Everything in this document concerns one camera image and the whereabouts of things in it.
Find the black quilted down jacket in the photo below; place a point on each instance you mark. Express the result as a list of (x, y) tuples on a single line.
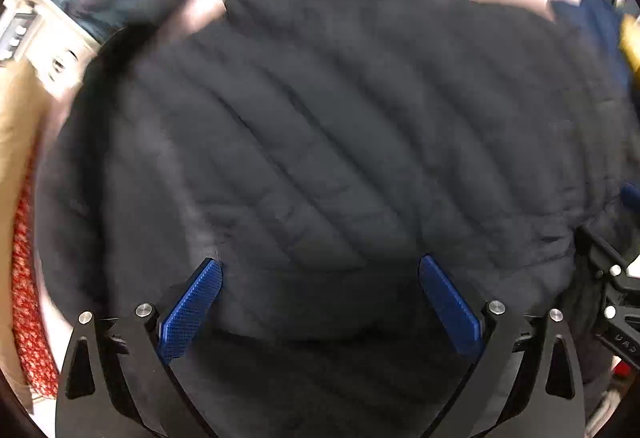
[(318, 149)]

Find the yellow folded jacket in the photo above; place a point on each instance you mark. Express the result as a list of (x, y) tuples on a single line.
[(630, 44)]

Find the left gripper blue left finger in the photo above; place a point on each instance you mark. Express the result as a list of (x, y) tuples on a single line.
[(116, 379)]

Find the navy blue folded garment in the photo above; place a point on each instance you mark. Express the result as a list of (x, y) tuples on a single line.
[(598, 22)]

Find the red floral garment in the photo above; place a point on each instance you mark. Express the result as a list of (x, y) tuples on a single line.
[(30, 336)]

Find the beige padded coat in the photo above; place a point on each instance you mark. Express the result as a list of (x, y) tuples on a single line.
[(24, 104)]

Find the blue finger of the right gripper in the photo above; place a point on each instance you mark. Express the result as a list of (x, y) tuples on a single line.
[(630, 196)]

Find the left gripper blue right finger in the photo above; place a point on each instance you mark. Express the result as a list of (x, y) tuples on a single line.
[(525, 377)]

